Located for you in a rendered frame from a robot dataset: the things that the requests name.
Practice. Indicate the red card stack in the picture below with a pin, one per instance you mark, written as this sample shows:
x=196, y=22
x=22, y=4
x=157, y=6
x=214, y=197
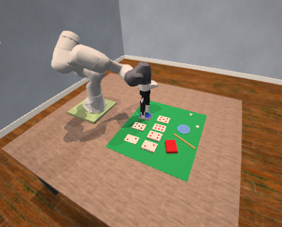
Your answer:
x=171, y=146

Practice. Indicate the green felt table cloth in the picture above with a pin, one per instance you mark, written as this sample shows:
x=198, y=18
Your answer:
x=176, y=164

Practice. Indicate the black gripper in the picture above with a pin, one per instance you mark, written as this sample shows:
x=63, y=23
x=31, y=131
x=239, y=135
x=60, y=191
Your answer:
x=144, y=103

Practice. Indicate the cream playing card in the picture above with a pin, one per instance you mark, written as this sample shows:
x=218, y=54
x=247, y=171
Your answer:
x=139, y=126
x=158, y=127
x=163, y=119
x=154, y=135
x=131, y=139
x=149, y=145

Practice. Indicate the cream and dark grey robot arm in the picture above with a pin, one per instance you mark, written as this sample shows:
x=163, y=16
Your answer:
x=70, y=56

